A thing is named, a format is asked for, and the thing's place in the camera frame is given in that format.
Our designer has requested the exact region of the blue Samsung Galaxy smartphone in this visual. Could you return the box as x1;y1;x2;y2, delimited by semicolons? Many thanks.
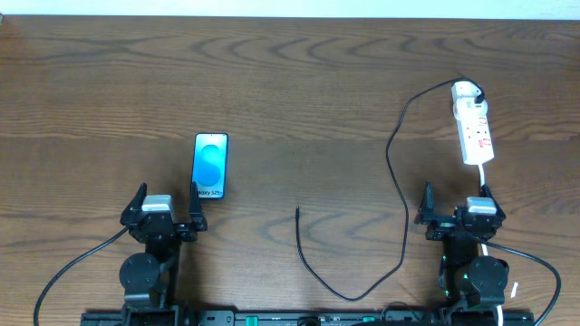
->
192;133;229;199

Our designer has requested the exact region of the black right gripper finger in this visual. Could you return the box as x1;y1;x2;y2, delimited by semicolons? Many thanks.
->
480;184;500;211
419;181;435;215

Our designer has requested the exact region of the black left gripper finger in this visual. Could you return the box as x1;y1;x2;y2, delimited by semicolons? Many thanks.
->
188;181;204;225
122;183;147;218

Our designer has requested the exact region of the black USB charging cable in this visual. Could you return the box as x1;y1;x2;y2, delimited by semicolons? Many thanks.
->
295;77;487;302

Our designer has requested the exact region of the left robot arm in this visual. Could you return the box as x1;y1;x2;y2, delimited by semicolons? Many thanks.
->
119;182;208;325

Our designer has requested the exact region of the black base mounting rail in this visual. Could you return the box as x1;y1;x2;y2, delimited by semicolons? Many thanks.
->
81;309;536;326

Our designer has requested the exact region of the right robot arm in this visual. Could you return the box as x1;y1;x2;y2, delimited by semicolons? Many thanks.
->
415;182;509;325

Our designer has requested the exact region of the white USB charger plug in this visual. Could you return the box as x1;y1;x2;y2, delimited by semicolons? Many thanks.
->
451;80;485;104

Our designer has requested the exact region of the white power strip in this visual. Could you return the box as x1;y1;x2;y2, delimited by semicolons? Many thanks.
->
453;98;494;166

